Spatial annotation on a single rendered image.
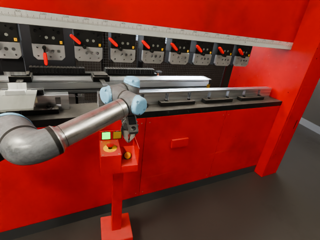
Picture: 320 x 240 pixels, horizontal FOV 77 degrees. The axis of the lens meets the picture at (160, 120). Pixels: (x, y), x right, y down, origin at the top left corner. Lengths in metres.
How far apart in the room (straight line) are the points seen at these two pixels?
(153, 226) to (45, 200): 0.80
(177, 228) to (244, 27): 1.63
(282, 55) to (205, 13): 1.06
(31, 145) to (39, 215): 1.08
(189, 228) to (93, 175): 0.86
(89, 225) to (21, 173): 0.65
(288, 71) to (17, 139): 2.14
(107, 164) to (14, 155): 0.53
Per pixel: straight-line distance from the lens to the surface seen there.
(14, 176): 1.48
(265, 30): 1.97
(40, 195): 1.58
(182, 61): 1.49
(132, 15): 1.31
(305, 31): 2.27
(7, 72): 1.35
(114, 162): 1.10
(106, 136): 1.19
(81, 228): 1.78
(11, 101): 1.20
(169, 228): 1.78
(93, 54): 1.27
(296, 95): 2.24
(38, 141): 0.66
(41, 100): 1.35
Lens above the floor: 1.42
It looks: 25 degrees down
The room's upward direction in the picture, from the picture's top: 7 degrees clockwise
